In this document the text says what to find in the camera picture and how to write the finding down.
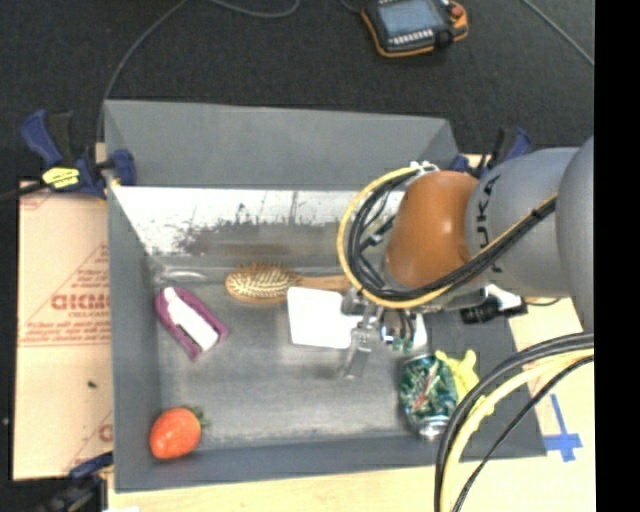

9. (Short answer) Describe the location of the grey metal bin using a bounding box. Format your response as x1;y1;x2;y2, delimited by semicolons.
102;99;547;492

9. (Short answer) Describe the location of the red toy strawberry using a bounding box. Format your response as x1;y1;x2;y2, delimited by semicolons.
148;405;209;461

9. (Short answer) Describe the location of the green crushed drink can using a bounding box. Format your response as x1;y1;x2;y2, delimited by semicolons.
397;352;461;443

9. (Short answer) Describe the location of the white square card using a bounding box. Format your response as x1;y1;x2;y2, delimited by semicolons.
285;285;364;351

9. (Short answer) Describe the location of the black cylinder on white bracket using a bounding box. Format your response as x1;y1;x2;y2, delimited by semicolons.
459;283;529;326

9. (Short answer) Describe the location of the wooden hairbrush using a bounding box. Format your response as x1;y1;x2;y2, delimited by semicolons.
224;261;352;307

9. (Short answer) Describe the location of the brown cardboard board red print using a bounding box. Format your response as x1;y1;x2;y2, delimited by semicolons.
11;180;116;482

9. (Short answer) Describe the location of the yellow soft toy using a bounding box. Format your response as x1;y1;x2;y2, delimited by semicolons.
433;348;495;417

